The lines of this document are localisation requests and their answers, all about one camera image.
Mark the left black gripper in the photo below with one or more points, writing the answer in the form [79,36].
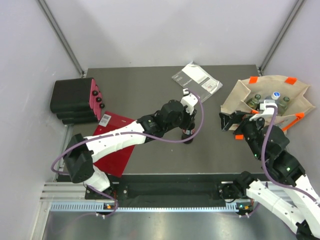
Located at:
[189,118]

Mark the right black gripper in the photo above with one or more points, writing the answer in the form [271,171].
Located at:
[226,120]

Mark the cola glass bottle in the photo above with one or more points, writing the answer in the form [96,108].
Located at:
[189,131]

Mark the clear glass bottle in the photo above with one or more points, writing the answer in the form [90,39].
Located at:
[283,105]
[254,101]

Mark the blue label water bottle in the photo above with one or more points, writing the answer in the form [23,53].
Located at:
[274,97]

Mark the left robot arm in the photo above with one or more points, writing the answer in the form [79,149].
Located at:
[83,152]

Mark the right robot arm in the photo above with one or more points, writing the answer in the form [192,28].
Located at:
[268,145]

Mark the white booklet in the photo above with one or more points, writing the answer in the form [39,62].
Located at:
[196,79]

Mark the red folder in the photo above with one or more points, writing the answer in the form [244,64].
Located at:
[115,163]

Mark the black mounting base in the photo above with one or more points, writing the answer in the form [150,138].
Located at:
[174,190]

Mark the black pink case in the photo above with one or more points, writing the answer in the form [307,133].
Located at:
[77,101]

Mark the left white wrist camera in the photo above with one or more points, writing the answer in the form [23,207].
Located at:
[188,101]

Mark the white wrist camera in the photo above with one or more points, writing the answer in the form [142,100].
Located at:
[267,109]
[188,101]

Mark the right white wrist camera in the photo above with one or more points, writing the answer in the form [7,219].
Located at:
[267,109]

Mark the canvas bag orange handles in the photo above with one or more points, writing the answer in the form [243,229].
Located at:
[298,106]

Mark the left aluminium frame post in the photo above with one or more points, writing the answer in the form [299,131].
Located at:
[60,35]

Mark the aluminium frame post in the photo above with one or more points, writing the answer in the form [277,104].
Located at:
[289,20]
[60,35]

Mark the right aluminium frame post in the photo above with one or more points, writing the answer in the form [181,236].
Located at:
[289,20]

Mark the slotted cable duct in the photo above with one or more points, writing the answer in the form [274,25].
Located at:
[104,207]

